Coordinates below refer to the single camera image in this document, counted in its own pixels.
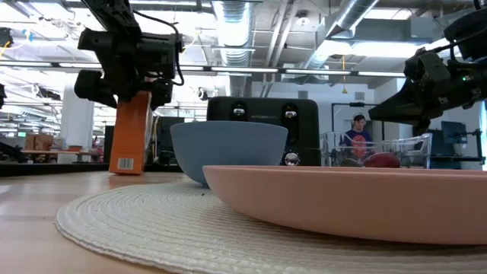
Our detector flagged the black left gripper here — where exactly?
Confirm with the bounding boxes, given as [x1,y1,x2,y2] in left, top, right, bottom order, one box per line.
[74,26,174,111]

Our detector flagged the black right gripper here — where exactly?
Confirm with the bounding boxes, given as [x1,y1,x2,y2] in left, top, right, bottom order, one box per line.
[368,64,487,136]

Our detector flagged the orange cereal box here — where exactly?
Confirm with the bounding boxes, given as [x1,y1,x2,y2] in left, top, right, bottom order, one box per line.
[109,90,154,176]

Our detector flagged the red apple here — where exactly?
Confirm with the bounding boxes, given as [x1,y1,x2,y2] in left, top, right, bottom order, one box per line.
[363,151,401,169]

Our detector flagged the pink plate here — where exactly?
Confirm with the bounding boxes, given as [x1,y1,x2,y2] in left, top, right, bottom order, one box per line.
[202,164,487,246]

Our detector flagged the clear plastic container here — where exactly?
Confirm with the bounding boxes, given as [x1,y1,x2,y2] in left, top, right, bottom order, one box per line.
[320,131,434,170]

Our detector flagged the dark office desk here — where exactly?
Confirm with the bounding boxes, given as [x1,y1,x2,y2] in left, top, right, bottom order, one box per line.
[429,127,486,170]

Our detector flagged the computer monitor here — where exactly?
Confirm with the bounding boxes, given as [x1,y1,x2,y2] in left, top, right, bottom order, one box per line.
[441,120,468,145]

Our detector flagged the black cabinet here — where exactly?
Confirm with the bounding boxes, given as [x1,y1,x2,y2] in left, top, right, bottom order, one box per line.
[103,125,115,164]

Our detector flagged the person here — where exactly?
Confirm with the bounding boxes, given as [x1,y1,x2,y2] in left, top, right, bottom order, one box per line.
[340,113,376,161]

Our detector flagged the white round column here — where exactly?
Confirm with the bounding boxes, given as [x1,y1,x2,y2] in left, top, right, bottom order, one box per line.
[60,85,95,164]

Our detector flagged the cardboard boxes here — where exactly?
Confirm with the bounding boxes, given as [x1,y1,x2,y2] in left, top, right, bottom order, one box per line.
[24,133,54,151]

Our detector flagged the blue bowl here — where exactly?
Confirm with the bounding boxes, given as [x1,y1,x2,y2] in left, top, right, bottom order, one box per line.
[170,120,289,188]

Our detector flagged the black toaster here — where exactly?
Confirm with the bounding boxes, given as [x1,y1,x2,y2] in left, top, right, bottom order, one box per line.
[206,96,321,167]

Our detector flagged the white round woven placemat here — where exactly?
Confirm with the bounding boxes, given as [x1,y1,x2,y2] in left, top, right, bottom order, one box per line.
[55,178,487,274]

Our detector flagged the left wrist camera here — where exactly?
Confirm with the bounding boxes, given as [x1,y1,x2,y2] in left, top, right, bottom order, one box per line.
[137,33,183,80]

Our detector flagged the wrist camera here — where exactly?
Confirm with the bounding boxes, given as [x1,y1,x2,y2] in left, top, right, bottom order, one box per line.
[403,47,453,83]
[137,33,183,80]

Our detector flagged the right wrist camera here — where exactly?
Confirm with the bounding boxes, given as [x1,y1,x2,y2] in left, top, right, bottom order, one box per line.
[403,47,453,83]

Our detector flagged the yellow hanging cord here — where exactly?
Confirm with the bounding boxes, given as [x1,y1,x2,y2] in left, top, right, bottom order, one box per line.
[341,55,349,95]

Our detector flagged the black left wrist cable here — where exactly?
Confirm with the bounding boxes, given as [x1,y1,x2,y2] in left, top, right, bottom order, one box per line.
[131,9,186,87]

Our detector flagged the black aluminium table frame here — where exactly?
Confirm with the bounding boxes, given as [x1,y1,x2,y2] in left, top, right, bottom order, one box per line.
[0,162,183,178]

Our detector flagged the ceiling light rail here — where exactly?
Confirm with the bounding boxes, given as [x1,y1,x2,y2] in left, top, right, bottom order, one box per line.
[0,59,406,78]

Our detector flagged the silver ribbed ventilation duct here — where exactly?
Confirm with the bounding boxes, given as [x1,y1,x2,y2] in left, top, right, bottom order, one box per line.
[212,0,255,97]

